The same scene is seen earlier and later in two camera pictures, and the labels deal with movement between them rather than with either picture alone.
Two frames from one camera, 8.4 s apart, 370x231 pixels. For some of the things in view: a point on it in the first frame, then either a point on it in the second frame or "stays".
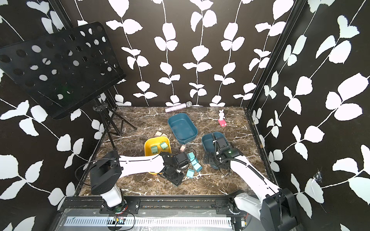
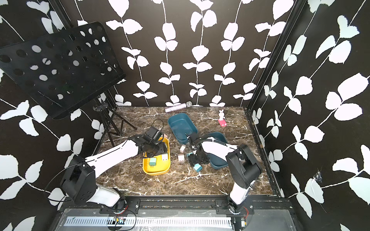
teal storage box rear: [182, 127] stays
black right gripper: [210, 159] to [191, 160]
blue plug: [198, 167] stays
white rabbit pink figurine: [221, 121] stays
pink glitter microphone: [179, 106] stays
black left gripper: [177, 182] to [163, 149]
